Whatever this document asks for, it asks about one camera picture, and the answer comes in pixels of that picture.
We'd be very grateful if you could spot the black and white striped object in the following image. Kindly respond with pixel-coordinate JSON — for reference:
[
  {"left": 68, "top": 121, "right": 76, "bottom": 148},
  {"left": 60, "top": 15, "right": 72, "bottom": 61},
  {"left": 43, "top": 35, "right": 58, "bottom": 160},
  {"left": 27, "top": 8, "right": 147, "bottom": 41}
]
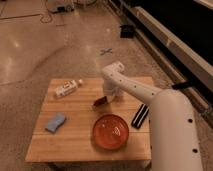
[{"left": 131, "top": 104, "right": 149, "bottom": 129}]

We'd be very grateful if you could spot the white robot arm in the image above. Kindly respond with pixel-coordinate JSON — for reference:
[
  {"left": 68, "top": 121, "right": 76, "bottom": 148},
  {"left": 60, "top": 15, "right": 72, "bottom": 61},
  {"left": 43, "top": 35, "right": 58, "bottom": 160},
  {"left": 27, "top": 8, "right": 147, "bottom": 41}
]
[{"left": 101, "top": 62, "right": 203, "bottom": 171}]

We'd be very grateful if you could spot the white plastic bottle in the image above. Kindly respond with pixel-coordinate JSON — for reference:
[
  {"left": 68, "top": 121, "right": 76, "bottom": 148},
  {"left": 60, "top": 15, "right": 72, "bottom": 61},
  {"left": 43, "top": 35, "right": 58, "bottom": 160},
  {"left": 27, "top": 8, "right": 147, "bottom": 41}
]
[{"left": 55, "top": 79, "right": 83, "bottom": 98}]

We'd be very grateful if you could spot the black box on floor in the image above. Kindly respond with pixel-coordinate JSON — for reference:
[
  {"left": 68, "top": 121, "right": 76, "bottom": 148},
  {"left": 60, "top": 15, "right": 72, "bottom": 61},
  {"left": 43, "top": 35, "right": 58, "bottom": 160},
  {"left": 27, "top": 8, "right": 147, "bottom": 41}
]
[{"left": 120, "top": 25, "right": 135, "bottom": 38}]

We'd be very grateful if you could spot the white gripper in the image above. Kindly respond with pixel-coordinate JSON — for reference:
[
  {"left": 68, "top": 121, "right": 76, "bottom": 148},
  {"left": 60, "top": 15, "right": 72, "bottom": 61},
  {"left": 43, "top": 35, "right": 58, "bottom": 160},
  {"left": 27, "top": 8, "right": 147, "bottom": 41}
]
[{"left": 102, "top": 81, "right": 124, "bottom": 101}]

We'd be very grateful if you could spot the orange bowl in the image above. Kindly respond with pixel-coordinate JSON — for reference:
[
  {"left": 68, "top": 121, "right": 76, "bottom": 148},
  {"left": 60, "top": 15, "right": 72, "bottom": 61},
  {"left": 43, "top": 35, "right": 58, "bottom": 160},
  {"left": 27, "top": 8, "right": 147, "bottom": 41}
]
[{"left": 92, "top": 114, "right": 129, "bottom": 150}]

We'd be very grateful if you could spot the blue sponge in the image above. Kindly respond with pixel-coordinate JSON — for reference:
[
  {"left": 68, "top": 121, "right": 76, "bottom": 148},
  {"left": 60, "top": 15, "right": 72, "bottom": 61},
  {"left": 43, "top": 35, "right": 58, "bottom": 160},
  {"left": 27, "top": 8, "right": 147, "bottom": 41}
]
[{"left": 45, "top": 113, "right": 66, "bottom": 133}]

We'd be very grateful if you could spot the black cable on floor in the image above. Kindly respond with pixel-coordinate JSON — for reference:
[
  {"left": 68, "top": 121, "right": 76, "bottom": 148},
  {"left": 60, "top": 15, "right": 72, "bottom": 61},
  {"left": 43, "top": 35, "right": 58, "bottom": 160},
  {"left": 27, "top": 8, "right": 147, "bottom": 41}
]
[{"left": 0, "top": 0, "right": 76, "bottom": 25}]

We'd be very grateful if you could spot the wooden table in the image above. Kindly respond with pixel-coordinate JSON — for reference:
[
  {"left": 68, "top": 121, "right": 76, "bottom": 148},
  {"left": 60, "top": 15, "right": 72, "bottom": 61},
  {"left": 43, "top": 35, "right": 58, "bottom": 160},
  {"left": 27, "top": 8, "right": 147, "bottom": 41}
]
[{"left": 25, "top": 78, "right": 151, "bottom": 163}]

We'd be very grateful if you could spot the black bracket on rail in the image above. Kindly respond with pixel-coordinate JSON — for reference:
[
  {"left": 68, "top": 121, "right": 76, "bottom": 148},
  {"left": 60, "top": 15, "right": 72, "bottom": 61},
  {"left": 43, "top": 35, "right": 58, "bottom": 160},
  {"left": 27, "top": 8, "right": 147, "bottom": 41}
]
[{"left": 172, "top": 81, "right": 193, "bottom": 90}]

